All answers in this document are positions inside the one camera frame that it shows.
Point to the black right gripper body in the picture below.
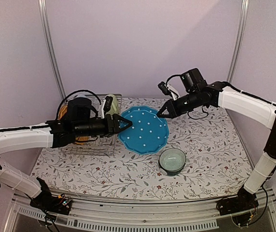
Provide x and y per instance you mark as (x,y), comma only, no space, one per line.
(193,102)

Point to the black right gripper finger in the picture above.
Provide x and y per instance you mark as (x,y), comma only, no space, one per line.
(166,108)
(169,115)

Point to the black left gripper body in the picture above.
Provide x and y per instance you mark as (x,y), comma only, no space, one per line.
(85,129)

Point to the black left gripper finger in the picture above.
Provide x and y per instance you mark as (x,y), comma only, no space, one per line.
(120,129)
(123,122)

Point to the pale green mug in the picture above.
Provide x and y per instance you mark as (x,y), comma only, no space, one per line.
(114,106)

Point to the blue bottom plate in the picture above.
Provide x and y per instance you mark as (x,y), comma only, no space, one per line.
(148,134)

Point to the teal ceramic bowl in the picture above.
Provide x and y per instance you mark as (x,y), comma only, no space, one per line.
(171,161)

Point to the mustard yellow plate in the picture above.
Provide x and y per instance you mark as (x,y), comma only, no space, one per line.
(62,111)
(81,140)

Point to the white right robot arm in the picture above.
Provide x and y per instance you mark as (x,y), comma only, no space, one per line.
(256,109)

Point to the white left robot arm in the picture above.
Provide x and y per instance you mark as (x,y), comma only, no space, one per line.
(24,139)

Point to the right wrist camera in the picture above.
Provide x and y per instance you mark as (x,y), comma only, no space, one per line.
(168,90)

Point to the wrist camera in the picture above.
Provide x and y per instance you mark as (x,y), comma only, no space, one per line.
(168,90)
(105,106)

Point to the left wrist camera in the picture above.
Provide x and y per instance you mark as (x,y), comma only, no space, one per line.
(105,106)

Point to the wire dish rack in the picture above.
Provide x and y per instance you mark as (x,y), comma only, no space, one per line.
(103,145)

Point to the right aluminium frame post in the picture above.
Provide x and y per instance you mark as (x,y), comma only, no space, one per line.
(239,39)

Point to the aluminium frame post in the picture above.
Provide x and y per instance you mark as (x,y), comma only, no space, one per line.
(50,48)
(239,39)

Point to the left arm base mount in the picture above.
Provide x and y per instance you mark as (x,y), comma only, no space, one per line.
(46,202)

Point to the aluminium front rail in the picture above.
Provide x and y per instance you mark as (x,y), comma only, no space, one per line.
(102,214)

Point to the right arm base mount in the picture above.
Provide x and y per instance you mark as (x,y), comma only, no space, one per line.
(244,205)

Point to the left aluminium frame post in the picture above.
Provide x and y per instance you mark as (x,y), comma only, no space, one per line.
(50,48)

